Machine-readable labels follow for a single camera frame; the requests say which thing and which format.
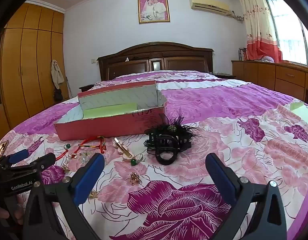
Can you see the black feather hair clip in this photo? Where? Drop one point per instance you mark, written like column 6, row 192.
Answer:
column 172, row 128

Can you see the pink floral bedspread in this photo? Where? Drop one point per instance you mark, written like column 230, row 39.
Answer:
column 206, row 100

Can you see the beige hanging cloth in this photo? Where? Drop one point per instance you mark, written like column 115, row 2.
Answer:
column 56, row 73

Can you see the green bead earring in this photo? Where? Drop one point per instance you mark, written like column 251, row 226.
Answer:
column 133, row 162

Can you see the air conditioner pipe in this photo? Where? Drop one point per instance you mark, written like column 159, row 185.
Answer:
column 237, row 17

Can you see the black claw hair clip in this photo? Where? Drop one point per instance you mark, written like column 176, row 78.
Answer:
column 169, row 143

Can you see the floral cream red curtain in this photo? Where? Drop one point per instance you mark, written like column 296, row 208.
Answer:
column 258, row 25

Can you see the person's left hand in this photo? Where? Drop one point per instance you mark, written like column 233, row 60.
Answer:
column 17, row 206

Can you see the green paper liner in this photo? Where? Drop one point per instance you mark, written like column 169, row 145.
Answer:
column 109, row 110

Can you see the gold barrette hair clip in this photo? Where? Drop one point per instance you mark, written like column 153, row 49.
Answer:
column 122, row 148

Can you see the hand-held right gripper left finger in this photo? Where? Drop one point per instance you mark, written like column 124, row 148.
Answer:
column 90, row 177

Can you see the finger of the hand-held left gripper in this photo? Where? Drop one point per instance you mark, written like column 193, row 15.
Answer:
column 18, row 155
column 44, row 161

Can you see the row of books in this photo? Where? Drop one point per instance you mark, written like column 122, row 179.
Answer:
column 243, row 54

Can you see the wall air conditioner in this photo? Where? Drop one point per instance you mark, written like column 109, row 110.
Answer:
column 209, row 6

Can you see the gold rectangular object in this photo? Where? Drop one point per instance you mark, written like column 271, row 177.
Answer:
column 1, row 148

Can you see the window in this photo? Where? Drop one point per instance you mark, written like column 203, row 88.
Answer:
column 291, row 30

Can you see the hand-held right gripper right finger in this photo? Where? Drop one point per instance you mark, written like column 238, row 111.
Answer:
column 220, row 172

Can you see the black hanging bag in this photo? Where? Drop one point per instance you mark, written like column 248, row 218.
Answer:
column 58, row 94

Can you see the wooden wardrobe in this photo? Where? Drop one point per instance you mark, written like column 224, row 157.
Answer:
column 26, row 67

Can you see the dark wooden nightstand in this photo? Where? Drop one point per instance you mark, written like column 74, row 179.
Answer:
column 86, row 87
column 222, row 75

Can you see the pink cardboard box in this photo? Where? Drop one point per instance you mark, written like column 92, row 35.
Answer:
column 106, row 127

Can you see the framed wedding photo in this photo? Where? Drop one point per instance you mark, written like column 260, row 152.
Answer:
column 154, row 9

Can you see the small gold ornament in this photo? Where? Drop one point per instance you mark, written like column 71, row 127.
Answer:
column 94, row 195

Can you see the dark wooden headboard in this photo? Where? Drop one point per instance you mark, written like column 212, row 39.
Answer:
column 144, row 60

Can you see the low wooden cabinet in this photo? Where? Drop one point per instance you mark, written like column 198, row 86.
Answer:
column 268, row 76

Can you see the gold earrings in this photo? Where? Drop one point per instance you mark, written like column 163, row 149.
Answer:
column 134, row 178

